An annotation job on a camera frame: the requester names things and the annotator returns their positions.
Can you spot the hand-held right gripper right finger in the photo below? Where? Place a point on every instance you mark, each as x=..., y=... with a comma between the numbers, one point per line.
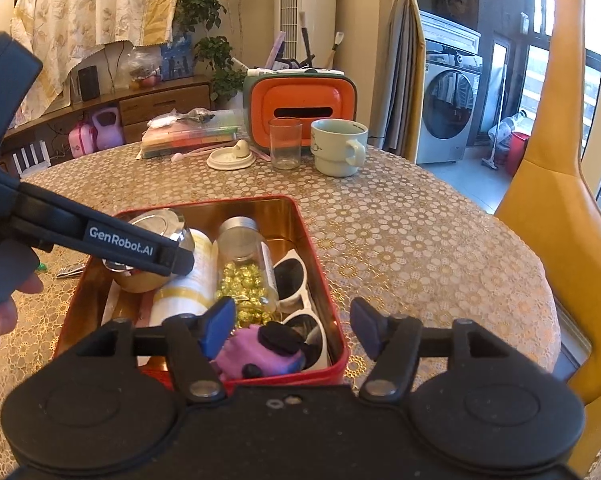
x=365, y=330

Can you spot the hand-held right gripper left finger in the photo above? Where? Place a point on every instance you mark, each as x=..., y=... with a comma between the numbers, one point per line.
x=218, y=327

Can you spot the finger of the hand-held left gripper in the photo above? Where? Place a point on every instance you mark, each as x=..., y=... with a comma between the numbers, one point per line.
x=130, y=250

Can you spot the round metal tin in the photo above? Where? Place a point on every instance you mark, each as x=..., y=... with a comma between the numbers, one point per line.
x=155, y=222

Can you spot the purple squishy toy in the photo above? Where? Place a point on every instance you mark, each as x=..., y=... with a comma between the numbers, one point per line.
x=260, y=357

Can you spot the white bottle with yellow label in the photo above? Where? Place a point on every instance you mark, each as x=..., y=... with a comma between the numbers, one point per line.
x=195, y=280

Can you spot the red tin box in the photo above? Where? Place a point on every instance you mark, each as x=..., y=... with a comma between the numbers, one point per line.
x=300, y=225

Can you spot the person's left hand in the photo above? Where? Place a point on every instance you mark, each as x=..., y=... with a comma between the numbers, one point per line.
x=0, y=322

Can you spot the white sunglasses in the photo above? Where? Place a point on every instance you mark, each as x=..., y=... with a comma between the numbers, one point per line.
x=308, y=310

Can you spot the metal nail clipper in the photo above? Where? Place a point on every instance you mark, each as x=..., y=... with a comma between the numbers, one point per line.
x=70, y=271

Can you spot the white router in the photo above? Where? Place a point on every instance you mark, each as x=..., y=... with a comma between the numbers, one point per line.
x=30, y=156

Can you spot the glass jar with metal lid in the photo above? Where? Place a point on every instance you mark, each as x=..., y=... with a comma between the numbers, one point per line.
x=245, y=260

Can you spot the black speaker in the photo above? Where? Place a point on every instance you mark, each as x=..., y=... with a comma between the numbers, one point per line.
x=88, y=82

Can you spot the pink toy case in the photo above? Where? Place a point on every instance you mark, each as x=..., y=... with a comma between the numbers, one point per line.
x=82, y=140

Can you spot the purple kettlebell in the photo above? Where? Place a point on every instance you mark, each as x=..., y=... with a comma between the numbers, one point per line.
x=105, y=130

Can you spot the pink plastic spoon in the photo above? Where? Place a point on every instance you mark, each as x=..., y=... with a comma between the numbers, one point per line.
x=195, y=152

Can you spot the cream lace cloth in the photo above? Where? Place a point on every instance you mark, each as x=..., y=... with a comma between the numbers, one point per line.
x=90, y=5

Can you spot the stack of coloured folders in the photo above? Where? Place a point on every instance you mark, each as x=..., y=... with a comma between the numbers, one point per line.
x=190, y=136

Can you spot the white stuffed plastic bag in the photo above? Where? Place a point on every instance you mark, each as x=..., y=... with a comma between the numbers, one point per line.
x=163, y=120

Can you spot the white lid with duck knob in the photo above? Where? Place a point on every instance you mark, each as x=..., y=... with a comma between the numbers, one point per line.
x=230, y=157

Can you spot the clear bag of fruit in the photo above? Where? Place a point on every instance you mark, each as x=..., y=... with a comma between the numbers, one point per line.
x=143, y=70

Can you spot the wooden cabinet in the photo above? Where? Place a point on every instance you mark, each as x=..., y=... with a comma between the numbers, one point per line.
x=155, y=102

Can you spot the dark stuffed plastic bag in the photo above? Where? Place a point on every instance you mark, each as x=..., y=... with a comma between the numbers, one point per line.
x=198, y=116

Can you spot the blue photo poster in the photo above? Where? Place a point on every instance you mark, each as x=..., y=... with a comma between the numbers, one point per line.
x=176, y=60

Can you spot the pale green mug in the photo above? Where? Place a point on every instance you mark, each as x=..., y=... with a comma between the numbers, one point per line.
x=338, y=147

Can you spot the clear drinking glass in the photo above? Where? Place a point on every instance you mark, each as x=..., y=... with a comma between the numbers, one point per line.
x=285, y=142

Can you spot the white mop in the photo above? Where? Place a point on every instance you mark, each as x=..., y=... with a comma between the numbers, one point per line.
x=491, y=160

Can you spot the green potted plant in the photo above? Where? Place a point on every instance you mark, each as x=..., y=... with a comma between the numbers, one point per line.
x=205, y=10

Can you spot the white tube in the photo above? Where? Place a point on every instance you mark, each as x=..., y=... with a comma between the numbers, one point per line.
x=241, y=64

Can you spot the green and orange tissue box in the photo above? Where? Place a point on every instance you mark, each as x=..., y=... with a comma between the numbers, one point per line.
x=300, y=95

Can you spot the red bucket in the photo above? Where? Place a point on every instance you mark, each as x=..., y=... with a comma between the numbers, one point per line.
x=518, y=152

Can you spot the yellow leather chair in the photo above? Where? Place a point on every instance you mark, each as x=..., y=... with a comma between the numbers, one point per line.
x=555, y=185

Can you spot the white washing machine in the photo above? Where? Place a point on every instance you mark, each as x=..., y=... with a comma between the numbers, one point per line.
x=448, y=95

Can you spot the pink purple comb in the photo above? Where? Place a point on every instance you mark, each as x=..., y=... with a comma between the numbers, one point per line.
x=279, y=45

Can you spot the beige curtain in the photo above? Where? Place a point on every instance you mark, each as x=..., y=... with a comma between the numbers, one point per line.
x=398, y=60

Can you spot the white standing air conditioner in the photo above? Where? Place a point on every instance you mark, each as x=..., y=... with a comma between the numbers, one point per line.
x=305, y=5

